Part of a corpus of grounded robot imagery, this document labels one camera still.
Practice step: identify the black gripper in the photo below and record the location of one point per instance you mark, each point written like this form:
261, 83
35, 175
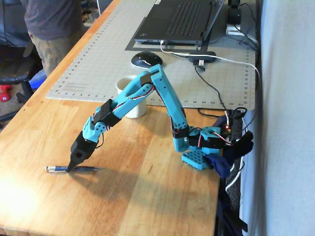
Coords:
79, 152

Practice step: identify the dark ballpoint pen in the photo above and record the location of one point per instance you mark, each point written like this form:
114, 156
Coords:
88, 168

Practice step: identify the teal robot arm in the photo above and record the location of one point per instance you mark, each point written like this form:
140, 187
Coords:
172, 98

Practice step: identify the white ceramic mug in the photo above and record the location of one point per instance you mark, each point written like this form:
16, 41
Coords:
133, 108

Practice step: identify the blue plastic bin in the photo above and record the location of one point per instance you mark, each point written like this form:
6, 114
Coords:
38, 79

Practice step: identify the grey gridded cutting mat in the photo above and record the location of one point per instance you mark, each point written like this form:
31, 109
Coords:
110, 73

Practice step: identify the red dumbbell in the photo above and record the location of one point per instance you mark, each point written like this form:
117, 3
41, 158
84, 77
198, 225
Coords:
4, 94

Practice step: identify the black office chair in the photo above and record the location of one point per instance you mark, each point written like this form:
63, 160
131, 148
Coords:
14, 71

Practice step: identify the black computer mouse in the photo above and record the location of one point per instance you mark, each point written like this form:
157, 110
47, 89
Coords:
146, 60

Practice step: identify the person in grey shirt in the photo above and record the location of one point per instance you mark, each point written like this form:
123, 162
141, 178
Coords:
51, 22

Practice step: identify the dark blue table clamp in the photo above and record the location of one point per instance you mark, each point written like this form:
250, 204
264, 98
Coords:
221, 164

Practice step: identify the black usb hub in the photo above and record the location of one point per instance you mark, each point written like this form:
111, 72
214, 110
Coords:
201, 56

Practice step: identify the black laptop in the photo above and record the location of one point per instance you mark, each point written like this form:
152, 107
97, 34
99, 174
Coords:
182, 22

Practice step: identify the black desk device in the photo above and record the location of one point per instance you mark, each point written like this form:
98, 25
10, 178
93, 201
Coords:
234, 14

